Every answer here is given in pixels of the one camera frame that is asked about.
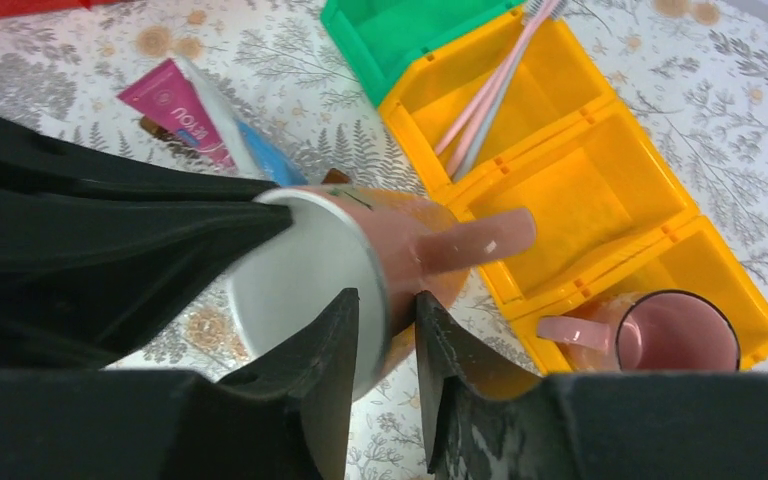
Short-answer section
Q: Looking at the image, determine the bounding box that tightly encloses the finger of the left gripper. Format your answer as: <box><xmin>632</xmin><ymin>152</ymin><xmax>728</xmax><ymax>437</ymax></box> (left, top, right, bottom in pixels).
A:
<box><xmin>0</xmin><ymin>117</ymin><xmax>276</xmax><ymax>201</ymax></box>
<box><xmin>0</xmin><ymin>189</ymin><xmax>292</xmax><ymax>368</ymax></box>

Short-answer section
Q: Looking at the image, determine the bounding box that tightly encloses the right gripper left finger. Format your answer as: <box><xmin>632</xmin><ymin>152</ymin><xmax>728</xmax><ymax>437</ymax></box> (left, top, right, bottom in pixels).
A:
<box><xmin>0</xmin><ymin>288</ymin><xmax>359</xmax><ymax>479</ymax></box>

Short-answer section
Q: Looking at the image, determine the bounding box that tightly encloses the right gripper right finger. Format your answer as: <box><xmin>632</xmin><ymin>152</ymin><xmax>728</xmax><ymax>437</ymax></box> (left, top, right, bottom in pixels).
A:
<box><xmin>415</xmin><ymin>292</ymin><xmax>768</xmax><ymax>479</ymax></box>

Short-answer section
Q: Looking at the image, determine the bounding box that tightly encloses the pink toothpaste tube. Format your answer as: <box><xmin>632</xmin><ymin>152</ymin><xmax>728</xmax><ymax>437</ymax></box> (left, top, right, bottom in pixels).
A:
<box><xmin>117</xmin><ymin>58</ymin><xmax>235</xmax><ymax>170</ymax></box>

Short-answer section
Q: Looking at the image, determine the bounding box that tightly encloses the pink patterned cup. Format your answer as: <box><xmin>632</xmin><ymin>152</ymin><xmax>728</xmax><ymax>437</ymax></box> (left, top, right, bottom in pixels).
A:
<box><xmin>227</xmin><ymin>184</ymin><xmax>537</xmax><ymax>398</ymax></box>

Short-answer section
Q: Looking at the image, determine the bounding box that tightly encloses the clear acrylic toiletry tray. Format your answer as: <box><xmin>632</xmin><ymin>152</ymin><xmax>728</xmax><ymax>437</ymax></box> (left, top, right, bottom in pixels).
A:
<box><xmin>138</xmin><ymin>112</ymin><xmax>352</xmax><ymax>187</ymax></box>

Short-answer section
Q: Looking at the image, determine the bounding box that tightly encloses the white toothpaste tube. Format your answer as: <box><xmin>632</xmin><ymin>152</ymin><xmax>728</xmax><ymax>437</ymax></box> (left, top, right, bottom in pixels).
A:
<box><xmin>175</xmin><ymin>54</ymin><xmax>267</xmax><ymax>180</ymax></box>

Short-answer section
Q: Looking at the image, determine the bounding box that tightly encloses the blue toothpaste tube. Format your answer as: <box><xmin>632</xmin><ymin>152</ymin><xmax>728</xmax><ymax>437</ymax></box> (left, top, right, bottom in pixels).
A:
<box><xmin>236</xmin><ymin>120</ymin><xmax>309</xmax><ymax>187</ymax></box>

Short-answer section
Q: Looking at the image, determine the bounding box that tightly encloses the pink toothbrush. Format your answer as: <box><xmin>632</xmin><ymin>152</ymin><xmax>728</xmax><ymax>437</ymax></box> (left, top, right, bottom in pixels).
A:
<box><xmin>434</xmin><ymin>1</ymin><xmax>564</xmax><ymax>154</ymax></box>
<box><xmin>445</xmin><ymin>1</ymin><xmax>567</xmax><ymax>180</ymax></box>

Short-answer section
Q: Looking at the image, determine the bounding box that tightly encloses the grey toothbrush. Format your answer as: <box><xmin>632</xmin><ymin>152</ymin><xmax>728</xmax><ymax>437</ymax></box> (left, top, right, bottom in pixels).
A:
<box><xmin>452</xmin><ymin>0</ymin><xmax>568</xmax><ymax>183</ymax></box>

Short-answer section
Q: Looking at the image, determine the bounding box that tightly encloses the red plastic bin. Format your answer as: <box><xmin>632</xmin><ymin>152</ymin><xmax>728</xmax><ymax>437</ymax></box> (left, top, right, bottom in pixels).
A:
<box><xmin>0</xmin><ymin>0</ymin><xmax>125</xmax><ymax>19</ymax></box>

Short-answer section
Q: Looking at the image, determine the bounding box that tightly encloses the pink glossy mug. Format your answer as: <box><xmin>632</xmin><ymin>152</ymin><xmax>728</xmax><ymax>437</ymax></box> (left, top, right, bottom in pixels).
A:
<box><xmin>536</xmin><ymin>289</ymin><xmax>741</xmax><ymax>372</ymax></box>

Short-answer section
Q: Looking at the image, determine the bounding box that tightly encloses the orange bin with cups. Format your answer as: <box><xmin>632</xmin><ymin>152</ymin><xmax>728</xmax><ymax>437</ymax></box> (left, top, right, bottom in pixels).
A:
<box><xmin>509</xmin><ymin>217</ymin><xmax>768</xmax><ymax>376</ymax></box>

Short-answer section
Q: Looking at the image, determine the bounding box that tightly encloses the orange bin with toothpastes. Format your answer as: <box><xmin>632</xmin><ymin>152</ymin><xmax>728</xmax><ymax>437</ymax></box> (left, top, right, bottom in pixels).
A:
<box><xmin>452</xmin><ymin>101</ymin><xmax>699</xmax><ymax>320</ymax></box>

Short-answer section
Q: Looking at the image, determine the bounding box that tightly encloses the orange bin with toothbrushes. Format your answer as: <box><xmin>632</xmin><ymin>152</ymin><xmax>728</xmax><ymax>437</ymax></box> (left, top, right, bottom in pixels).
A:
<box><xmin>378</xmin><ymin>10</ymin><xmax>616</xmax><ymax>202</ymax></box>

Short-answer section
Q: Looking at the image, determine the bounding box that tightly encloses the green plastic bin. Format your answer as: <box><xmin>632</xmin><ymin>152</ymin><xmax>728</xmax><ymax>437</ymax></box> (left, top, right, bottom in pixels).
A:
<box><xmin>320</xmin><ymin>0</ymin><xmax>521</xmax><ymax>106</ymax></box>

